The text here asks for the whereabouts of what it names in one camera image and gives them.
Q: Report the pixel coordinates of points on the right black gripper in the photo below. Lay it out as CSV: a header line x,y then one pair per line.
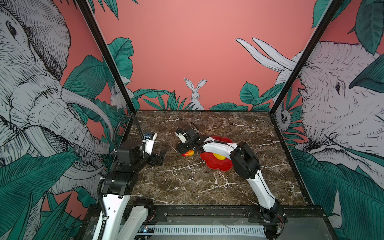
x,y
181,148

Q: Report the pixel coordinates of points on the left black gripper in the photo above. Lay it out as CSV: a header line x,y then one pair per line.
x,y
154,160

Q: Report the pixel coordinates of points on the red yellow mango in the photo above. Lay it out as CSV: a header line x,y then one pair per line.
x,y
189,153

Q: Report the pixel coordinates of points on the red flower-shaped bowl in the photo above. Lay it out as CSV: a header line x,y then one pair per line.
x,y
216,162

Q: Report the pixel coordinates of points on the long yellow fruit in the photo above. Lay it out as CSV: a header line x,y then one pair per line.
x,y
219,157

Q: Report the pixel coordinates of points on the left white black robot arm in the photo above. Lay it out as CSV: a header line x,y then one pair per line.
x,y
115,189

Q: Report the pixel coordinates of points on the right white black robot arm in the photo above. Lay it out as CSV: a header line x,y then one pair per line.
x,y
244,161

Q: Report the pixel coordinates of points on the small circuit board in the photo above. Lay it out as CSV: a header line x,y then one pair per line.
x,y
146,229

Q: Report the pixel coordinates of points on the white vent strip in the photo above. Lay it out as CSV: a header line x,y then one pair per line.
x,y
167,230

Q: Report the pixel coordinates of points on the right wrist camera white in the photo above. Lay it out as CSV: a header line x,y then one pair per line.
x,y
181,135

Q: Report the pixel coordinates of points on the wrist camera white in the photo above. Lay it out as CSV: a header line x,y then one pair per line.
x,y
181,135
150,138

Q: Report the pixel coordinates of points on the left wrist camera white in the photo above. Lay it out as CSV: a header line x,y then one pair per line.
x,y
150,138

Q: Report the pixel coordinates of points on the black front mounting rail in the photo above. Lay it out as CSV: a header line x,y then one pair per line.
x,y
164,213

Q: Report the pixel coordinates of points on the right black frame post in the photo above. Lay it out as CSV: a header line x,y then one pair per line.
x,y
325,20

